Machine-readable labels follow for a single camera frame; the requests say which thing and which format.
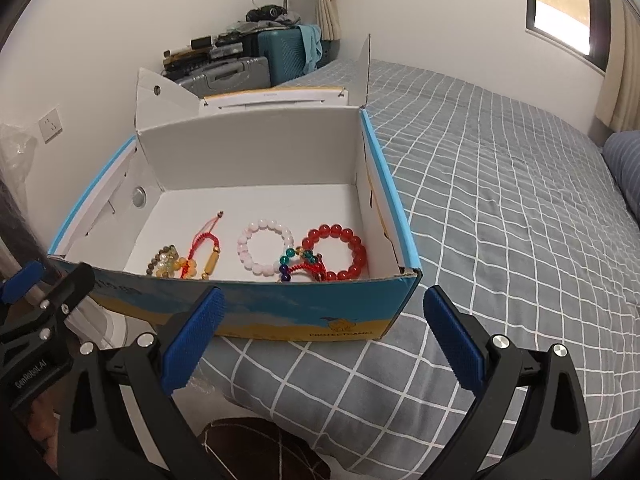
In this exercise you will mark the clear plastic bag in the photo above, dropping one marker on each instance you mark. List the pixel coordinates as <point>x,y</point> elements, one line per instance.
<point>17,160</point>

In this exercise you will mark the pile of dark gadgets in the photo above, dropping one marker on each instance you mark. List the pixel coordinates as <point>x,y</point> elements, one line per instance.
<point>210,45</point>

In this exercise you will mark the blue striped bolster pillow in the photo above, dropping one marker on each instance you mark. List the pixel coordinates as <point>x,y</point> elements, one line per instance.
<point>625,170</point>

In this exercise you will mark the black bag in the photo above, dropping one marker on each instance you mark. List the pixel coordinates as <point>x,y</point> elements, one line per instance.
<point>267,14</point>

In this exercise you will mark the window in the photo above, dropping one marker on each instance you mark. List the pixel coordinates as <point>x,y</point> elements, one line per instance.
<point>565,5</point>

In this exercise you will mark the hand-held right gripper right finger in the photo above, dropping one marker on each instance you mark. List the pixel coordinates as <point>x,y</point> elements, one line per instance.
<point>452,345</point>

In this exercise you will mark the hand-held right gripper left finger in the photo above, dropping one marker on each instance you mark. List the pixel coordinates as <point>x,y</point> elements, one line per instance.
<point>195,345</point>

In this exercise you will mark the grey checked bed sheet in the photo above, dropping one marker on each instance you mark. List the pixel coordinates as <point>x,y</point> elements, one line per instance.
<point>500,210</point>

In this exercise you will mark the white wall socket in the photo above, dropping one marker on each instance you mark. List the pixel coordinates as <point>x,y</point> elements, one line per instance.
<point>51,125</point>

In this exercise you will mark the grey hard suitcase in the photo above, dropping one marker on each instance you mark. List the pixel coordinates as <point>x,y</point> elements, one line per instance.
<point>235,72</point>

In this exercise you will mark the teal cloth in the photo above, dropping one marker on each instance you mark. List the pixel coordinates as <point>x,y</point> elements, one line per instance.
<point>310,47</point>

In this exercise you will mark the teal suitcase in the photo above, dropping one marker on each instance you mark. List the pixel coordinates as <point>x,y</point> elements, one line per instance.
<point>280,55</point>

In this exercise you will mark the beige curtain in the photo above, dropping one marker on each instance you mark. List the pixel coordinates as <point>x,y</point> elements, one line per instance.
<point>622,75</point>
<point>327,5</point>

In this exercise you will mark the brown patterned cushion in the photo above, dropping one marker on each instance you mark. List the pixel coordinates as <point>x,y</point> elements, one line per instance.
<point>265,450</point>

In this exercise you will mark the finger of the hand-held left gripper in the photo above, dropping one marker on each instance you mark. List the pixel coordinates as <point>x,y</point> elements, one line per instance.
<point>22,282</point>
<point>70,285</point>

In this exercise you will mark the yellow and blue cardboard box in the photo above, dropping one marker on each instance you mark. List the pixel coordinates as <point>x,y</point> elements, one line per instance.
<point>300,310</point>

